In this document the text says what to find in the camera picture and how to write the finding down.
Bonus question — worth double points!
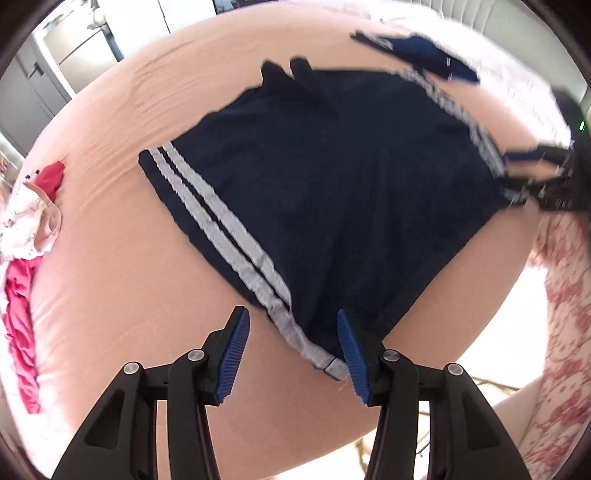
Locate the pink bed sheet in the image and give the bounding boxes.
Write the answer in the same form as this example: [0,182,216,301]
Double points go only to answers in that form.
[0,0,574,478]

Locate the pink floral pajama clothing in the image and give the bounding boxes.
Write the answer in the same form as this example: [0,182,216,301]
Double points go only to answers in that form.
[520,213,590,479]

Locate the red garment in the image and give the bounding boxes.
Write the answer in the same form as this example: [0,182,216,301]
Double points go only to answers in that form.
[1,161,65,414]

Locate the folded blue striped shorts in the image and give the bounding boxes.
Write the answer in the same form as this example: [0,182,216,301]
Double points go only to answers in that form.
[349,30,480,85]

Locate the grey padded headboard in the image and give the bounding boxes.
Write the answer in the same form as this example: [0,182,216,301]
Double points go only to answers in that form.
[421,0,589,102]

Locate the dark navy striped shorts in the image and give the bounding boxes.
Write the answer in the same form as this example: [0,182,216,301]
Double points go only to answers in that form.
[138,58,525,380]

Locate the grey wardrobe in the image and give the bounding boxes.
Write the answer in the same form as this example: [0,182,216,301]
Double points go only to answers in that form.
[1,35,71,157]

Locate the pink floral garment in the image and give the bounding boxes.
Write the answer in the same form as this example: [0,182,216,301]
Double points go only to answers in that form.
[1,182,62,260]

